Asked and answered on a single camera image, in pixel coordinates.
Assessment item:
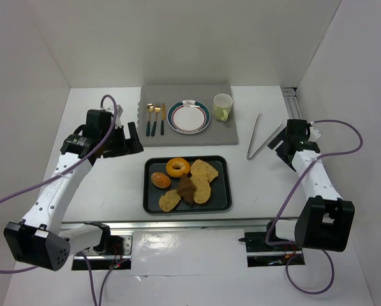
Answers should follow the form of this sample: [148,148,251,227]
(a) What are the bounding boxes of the metal tongs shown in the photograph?
[246,112,285,160]

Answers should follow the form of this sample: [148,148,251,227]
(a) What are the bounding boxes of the sesame bun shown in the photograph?
[151,172,171,189]

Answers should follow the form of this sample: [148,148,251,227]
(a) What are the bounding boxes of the orange glazed donut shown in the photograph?
[166,157,190,178]

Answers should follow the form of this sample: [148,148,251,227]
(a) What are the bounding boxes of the bread slice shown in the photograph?
[159,189,181,212]
[190,175,211,205]
[190,159,219,182]

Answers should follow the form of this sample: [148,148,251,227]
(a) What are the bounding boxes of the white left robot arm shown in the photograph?
[3,110,143,271]

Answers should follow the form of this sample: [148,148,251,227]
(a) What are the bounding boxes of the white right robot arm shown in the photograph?
[265,119,355,252]

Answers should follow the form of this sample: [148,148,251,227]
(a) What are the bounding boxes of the white plate red teal rim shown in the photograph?
[167,100,211,135]

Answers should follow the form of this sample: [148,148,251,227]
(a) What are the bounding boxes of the black baking tray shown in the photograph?
[143,156,232,215]

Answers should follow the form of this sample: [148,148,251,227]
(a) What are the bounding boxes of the light green mug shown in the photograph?
[213,94,233,122]

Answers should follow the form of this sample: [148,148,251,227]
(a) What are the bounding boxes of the brown chocolate croissant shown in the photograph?
[177,174,196,205]

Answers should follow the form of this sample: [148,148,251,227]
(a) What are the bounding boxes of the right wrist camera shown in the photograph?
[308,122,322,142]

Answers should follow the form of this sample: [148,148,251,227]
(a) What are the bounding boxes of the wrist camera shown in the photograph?
[101,105,123,129]
[308,122,322,142]

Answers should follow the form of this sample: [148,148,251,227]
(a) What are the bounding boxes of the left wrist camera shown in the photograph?
[101,105,123,129]

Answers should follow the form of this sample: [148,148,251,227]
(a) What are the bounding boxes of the aluminium side rail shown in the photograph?
[281,87,304,119]

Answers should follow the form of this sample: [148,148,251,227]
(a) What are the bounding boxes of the gold spoon green handle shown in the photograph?
[146,103,154,136]

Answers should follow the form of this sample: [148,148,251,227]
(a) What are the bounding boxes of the aluminium front rail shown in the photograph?
[59,217,300,231]

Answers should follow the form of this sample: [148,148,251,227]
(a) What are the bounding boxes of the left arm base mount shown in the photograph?
[82,232,133,271]

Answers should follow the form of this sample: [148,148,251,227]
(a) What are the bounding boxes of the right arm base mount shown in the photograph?
[238,232,305,268]

